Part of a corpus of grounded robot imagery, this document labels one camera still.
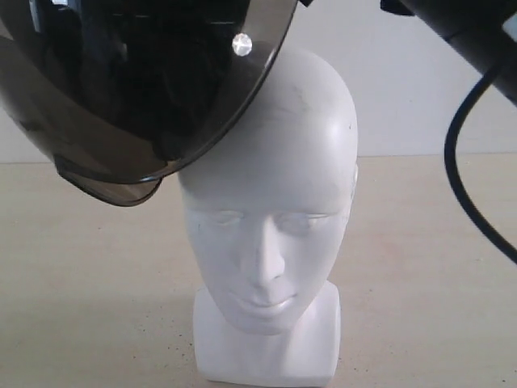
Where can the black helmet with visor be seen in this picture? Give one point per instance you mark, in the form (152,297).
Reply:
(118,95)

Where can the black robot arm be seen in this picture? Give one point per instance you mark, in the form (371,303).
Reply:
(482,32)

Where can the white mannequin head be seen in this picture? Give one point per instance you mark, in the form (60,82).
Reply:
(266,210)

